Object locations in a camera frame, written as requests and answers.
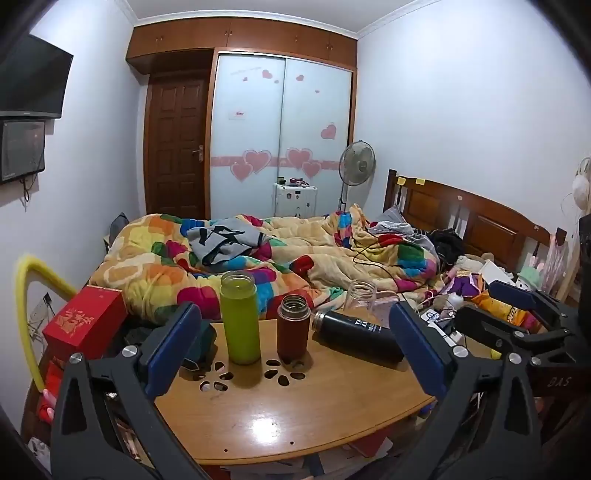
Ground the wooden wardrobe with sliding doors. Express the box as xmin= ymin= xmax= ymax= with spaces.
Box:
xmin=126 ymin=17 xmax=359 ymax=220

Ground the green cup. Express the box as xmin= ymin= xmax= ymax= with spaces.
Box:
xmin=220 ymin=271 xmax=262 ymax=365

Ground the black wall television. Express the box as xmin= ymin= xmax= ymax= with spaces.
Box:
xmin=0 ymin=34 xmax=75 ymax=119

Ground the wall socket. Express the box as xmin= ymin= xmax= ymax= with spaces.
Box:
xmin=28 ymin=294 xmax=52 ymax=334

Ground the grey striped cloth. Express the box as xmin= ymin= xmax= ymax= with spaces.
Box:
xmin=368 ymin=206 xmax=431 ymax=251

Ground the pale green toy figure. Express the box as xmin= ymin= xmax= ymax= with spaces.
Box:
xmin=516 ymin=268 xmax=542 ymax=292

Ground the colourful patchwork blanket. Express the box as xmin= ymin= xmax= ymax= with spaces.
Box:
xmin=88 ymin=203 xmax=445 ymax=325

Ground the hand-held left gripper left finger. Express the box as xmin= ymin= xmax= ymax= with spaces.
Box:
xmin=50 ymin=302 xmax=218 ymax=480

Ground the brown cup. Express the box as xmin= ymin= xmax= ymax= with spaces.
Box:
xmin=276 ymin=295 xmax=312 ymax=365

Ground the red box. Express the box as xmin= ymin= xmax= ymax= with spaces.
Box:
xmin=42 ymin=286 xmax=128 ymax=361

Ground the black cable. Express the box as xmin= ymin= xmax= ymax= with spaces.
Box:
xmin=353 ymin=226 xmax=407 ymax=296

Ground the black clothing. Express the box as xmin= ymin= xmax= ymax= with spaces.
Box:
xmin=427 ymin=228 xmax=465 ymax=267

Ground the clear glass jar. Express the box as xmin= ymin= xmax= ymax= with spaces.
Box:
xmin=342 ymin=280 xmax=378 ymax=315

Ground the purple cloth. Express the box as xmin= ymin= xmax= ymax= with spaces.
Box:
xmin=444 ymin=274 xmax=482 ymax=299

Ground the small grey wall monitor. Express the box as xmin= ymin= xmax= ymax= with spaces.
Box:
xmin=0 ymin=119 xmax=47 ymax=184

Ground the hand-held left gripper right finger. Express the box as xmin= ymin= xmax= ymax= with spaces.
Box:
xmin=389 ymin=301 xmax=544 ymax=480

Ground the brown wooden door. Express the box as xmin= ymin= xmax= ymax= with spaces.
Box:
xmin=144 ymin=74 xmax=209 ymax=220

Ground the orange snack packet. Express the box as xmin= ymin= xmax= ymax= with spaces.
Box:
xmin=471 ymin=291 xmax=546 ymax=334

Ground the pink bag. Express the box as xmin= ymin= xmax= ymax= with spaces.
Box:
xmin=546 ymin=233 xmax=571 ymax=297

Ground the yellow foam tube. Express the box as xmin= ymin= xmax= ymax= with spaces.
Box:
xmin=16 ymin=255 xmax=77 ymax=394

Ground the small white cabinet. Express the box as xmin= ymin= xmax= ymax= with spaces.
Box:
xmin=272 ymin=182 xmax=320 ymax=218

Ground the grey garment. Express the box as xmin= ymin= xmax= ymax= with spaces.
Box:
xmin=187 ymin=217 xmax=267 ymax=267

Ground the black bottle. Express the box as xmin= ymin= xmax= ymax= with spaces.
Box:
xmin=312 ymin=310 xmax=408 ymax=366

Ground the white power strip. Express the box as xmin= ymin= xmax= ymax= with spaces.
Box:
xmin=420 ymin=308 xmax=463 ymax=345

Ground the wooden bed headboard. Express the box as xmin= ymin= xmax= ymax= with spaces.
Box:
xmin=383 ymin=169 xmax=553 ymax=274

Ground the beige plush toy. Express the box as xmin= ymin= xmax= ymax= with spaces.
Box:
xmin=455 ymin=254 xmax=486 ymax=278

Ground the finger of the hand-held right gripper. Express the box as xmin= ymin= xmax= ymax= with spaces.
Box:
xmin=455 ymin=305 xmax=574 ymax=360
xmin=488 ymin=280 xmax=563 ymax=325

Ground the standing fan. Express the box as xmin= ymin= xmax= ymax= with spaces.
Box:
xmin=338 ymin=141 xmax=376 ymax=214

